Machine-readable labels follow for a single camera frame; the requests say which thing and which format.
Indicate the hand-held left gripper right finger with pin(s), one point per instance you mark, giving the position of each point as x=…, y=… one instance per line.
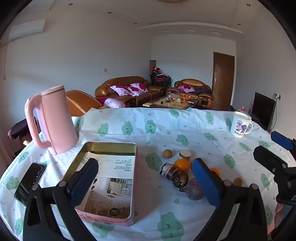
x=203, y=180

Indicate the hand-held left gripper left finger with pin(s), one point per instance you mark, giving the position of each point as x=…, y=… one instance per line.
x=89, y=170

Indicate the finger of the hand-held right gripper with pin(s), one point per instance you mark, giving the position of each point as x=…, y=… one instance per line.
x=269, y=160
x=281, y=140

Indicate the orange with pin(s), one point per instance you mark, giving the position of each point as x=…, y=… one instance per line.
x=182, y=165
x=216, y=172

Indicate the dark brown round pastry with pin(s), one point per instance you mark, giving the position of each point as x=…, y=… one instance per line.
x=180, y=179

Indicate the brown longan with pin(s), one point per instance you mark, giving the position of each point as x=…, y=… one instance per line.
x=237, y=181
x=167, y=153

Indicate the red label snack packet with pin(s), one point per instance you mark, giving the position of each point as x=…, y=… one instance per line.
x=167, y=171

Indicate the pink tin box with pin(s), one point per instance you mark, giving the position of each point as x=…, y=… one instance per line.
x=104, y=219

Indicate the person's right hand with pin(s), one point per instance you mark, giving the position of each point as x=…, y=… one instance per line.
x=279, y=216

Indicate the printed paper leaflet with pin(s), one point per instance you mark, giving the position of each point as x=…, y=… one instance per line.
x=115, y=166

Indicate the round cracker stack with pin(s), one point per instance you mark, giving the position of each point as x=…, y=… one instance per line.
x=185, y=154

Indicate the black television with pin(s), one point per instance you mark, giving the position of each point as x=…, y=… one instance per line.
x=262, y=109

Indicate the white cartoon mug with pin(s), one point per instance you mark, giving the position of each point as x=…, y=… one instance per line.
x=239, y=126

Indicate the pink electric kettle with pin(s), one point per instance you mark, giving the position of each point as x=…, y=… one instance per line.
x=57, y=120

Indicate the black smartphone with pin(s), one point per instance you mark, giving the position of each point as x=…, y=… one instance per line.
x=29, y=183

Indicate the brown leather chair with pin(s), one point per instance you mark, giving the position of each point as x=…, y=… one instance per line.
x=81, y=102

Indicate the white tablecloth with green clouds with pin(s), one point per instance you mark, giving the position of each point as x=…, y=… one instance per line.
x=161, y=122

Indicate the pink floral pillow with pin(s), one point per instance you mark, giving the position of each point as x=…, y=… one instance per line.
x=186, y=88
x=138, y=88
x=113, y=103
x=121, y=90

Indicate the dark padded stool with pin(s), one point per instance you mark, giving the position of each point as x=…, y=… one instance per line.
x=19, y=129

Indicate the brown wooden door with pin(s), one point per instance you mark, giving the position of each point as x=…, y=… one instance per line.
x=223, y=78

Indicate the cluttered coffee table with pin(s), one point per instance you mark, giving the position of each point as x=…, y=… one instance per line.
x=161, y=103

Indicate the brown leather sofa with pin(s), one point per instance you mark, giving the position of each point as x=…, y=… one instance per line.
x=115, y=81

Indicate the brown leather armchair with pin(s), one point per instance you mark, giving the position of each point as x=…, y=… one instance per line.
x=192, y=82

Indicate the stacked dark chairs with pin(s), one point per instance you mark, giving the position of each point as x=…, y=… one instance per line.
x=159, y=80

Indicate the tall patterned floor vase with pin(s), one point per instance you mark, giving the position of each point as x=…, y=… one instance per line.
x=153, y=66

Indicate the white air conditioner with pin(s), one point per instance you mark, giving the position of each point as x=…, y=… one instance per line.
x=26, y=30

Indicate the wall power socket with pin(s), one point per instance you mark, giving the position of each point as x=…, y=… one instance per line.
x=278, y=96

